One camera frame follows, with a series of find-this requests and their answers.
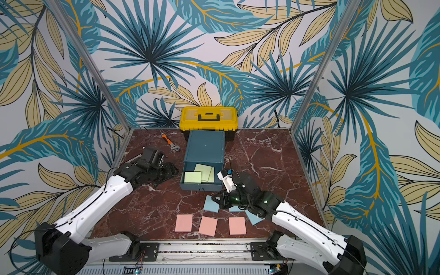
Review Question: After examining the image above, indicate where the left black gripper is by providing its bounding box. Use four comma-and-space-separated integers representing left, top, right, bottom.
149, 162, 179, 185

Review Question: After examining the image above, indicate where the blue sticky note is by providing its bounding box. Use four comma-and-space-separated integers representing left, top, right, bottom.
203, 195, 220, 213
245, 210, 264, 225
229, 206, 243, 213

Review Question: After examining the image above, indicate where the green sticky note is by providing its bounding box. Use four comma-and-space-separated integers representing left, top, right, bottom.
207, 167, 215, 183
184, 171, 202, 184
194, 164, 211, 183

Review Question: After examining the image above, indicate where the teal yellow drawer cabinet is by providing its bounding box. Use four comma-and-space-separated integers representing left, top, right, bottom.
180, 130, 225, 192

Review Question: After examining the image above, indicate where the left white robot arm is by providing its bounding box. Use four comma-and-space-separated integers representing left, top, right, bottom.
34, 147, 178, 275

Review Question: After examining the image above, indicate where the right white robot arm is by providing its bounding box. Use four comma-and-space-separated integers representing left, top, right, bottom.
212, 170, 367, 275

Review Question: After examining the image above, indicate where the pink sticky note right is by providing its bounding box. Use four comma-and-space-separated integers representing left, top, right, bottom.
229, 217, 247, 236

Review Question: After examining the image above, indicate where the pink sticky note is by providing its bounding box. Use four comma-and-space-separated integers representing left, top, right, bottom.
175, 214, 193, 232
229, 217, 247, 236
198, 216, 218, 237

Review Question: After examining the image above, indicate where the pink sticky note middle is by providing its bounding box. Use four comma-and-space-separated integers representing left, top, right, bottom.
198, 216, 218, 237

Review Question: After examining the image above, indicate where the pink sticky note left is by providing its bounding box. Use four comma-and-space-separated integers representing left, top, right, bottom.
175, 214, 193, 232

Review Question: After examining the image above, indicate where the black charger board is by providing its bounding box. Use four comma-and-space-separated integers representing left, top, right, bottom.
124, 154, 142, 165

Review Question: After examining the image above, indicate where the orange adjustable wrench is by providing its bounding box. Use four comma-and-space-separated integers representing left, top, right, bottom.
161, 133, 181, 152

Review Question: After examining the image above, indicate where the yellow black toolbox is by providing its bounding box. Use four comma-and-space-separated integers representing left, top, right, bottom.
179, 107, 238, 141

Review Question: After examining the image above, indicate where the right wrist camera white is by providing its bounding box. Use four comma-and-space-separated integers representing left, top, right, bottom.
217, 169, 236, 193

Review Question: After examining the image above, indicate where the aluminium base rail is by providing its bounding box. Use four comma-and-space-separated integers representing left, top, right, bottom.
78, 238, 321, 275

